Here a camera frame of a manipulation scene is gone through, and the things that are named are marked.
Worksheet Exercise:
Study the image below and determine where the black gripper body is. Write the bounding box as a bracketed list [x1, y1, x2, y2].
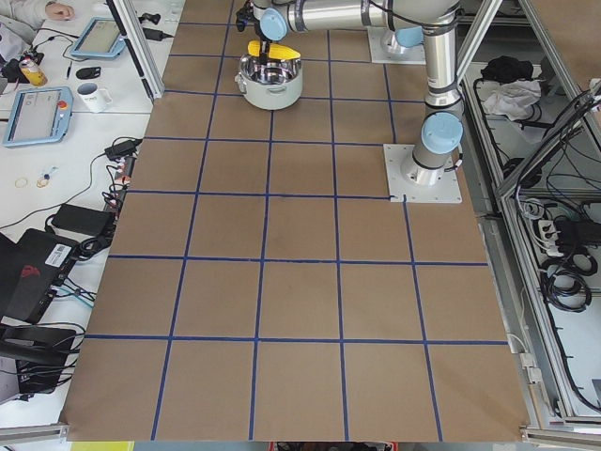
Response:
[235, 0, 266, 40]

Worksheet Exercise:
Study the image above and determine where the yellow corn cob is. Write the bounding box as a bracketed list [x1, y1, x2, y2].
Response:
[247, 39, 301, 60]

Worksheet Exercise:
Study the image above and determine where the pale green cooking pot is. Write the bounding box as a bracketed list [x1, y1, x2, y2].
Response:
[235, 54, 303, 110]

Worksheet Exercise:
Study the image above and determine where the far blue teach pendant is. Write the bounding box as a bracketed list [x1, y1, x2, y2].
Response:
[70, 17, 126, 59]

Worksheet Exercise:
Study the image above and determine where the blue teach pendant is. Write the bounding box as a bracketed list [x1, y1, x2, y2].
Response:
[70, 17, 126, 59]
[2, 86, 73, 148]

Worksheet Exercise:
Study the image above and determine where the white mug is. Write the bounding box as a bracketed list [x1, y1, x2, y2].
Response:
[77, 82, 113, 113]

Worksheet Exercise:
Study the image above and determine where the black computer mouse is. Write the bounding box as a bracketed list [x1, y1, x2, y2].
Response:
[75, 66, 101, 80]

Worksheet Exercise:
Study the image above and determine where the black power adapter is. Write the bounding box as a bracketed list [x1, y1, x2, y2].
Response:
[104, 139, 143, 161]

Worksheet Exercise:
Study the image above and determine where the orange can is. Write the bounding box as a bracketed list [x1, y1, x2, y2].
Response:
[19, 58, 48, 86]

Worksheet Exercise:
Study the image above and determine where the near blue teach pendant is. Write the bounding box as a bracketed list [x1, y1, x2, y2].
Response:
[2, 86, 73, 148]

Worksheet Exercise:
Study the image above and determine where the black cloth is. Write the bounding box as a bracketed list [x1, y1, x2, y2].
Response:
[481, 55, 533, 84]

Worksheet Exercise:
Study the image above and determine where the black power brick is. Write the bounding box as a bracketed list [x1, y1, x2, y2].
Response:
[51, 204, 115, 236]

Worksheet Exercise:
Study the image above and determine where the crumpled white cloth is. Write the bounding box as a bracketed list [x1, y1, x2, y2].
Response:
[483, 80, 541, 121]

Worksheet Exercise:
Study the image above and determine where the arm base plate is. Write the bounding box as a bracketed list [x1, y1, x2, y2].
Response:
[383, 144, 462, 204]
[367, 26, 425, 66]

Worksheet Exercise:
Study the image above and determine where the aluminium frame post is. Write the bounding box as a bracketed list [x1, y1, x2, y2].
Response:
[106, 0, 164, 101]

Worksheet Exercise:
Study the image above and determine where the black cable coil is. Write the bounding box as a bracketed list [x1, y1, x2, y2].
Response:
[539, 262, 593, 313]

